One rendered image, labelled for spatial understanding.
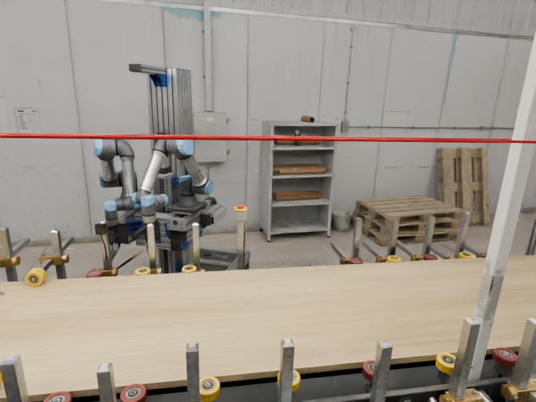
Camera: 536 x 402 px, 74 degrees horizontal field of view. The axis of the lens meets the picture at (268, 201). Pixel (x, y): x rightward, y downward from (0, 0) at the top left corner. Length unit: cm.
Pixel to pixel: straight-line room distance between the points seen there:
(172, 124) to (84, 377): 190
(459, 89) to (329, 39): 225
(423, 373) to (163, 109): 236
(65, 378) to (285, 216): 408
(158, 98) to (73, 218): 256
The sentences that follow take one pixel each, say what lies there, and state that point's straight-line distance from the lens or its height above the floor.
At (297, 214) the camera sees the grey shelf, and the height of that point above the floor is 22.
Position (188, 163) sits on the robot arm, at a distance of 242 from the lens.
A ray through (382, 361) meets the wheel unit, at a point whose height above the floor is 105.
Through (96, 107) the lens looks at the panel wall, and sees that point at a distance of 473.
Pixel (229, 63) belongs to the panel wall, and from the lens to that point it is 473.
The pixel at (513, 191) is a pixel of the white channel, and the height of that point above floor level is 157.
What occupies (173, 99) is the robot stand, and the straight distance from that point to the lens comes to 285.
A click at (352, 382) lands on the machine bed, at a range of 162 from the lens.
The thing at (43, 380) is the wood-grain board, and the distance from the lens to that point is 154.
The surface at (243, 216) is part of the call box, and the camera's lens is 205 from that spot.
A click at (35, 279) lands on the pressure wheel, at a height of 94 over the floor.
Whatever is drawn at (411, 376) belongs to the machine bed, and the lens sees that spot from 173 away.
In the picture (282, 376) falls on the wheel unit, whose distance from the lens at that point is 120.
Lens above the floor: 184
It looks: 16 degrees down
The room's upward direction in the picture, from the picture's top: 2 degrees clockwise
